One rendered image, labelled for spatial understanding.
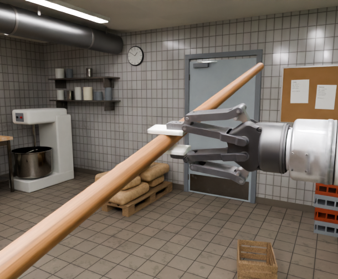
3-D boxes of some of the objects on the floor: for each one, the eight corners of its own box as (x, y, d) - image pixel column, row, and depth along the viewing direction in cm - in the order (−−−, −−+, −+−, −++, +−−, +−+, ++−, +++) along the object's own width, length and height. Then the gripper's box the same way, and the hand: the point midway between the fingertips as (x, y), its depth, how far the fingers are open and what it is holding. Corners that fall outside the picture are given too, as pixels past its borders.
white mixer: (30, 194, 459) (23, 110, 439) (4, 188, 490) (-3, 109, 470) (77, 179, 545) (74, 108, 525) (53, 174, 577) (49, 107, 557)
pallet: (128, 217, 375) (128, 206, 373) (82, 205, 413) (82, 196, 411) (172, 190, 479) (172, 182, 477) (132, 183, 517) (132, 175, 515)
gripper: (287, 103, 37) (134, 101, 48) (285, 208, 43) (148, 185, 54) (295, 89, 43) (157, 91, 54) (291, 184, 49) (167, 167, 60)
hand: (169, 139), depth 53 cm, fingers closed on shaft, 3 cm apart
